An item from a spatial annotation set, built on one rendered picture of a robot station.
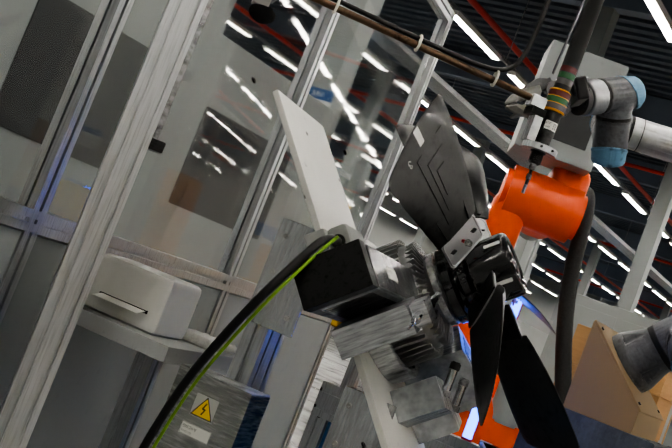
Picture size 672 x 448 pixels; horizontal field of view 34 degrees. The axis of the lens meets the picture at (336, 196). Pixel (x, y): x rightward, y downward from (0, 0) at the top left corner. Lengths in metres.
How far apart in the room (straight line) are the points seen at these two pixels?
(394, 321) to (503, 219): 4.40
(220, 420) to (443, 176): 0.57
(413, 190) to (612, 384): 1.01
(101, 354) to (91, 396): 0.10
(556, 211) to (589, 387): 3.49
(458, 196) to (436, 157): 0.10
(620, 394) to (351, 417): 0.88
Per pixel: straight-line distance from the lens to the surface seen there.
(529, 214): 6.11
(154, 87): 1.92
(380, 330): 1.74
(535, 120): 2.13
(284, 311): 2.01
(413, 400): 1.97
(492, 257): 1.96
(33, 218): 1.99
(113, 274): 2.11
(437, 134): 1.85
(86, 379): 2.35
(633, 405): 2.64
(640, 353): 2.71
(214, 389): 1.96
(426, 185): 1.83
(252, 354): 2.04
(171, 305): 2.07
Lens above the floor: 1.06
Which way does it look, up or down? 5 degrees up
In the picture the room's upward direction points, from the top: 21 degrees clockwise
